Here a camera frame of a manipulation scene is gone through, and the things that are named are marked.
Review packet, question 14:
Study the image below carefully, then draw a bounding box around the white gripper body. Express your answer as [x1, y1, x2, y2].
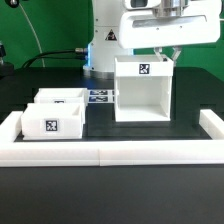
[118, 0, 222, 49]

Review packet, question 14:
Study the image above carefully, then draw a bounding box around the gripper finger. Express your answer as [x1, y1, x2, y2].
[171, 46, 182, 63]
[154, 47, 167, 62]

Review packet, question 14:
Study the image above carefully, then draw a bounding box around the white drawer cabinet box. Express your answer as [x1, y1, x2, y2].
[114, 55, 174, 122]

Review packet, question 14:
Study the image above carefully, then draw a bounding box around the white drawer tray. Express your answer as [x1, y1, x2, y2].
[34, 88, 87, 105]
[21, 103, 85, 140]

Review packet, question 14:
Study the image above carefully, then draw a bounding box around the white fiducial marker sheet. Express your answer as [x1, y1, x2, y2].
[88, 89, 114, 103]

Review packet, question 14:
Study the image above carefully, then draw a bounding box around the thin white cable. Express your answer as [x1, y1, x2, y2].
[18, 2, 46, 68]

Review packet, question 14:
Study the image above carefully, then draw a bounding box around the black cable bundle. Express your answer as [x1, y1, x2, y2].
[21, 47, 89, 69]

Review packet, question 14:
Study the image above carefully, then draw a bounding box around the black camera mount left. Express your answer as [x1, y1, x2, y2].
[0, 41, 14, 76]

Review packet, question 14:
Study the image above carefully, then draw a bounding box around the white U-shaped border frame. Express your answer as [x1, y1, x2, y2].
[0, 109, 224, 167]

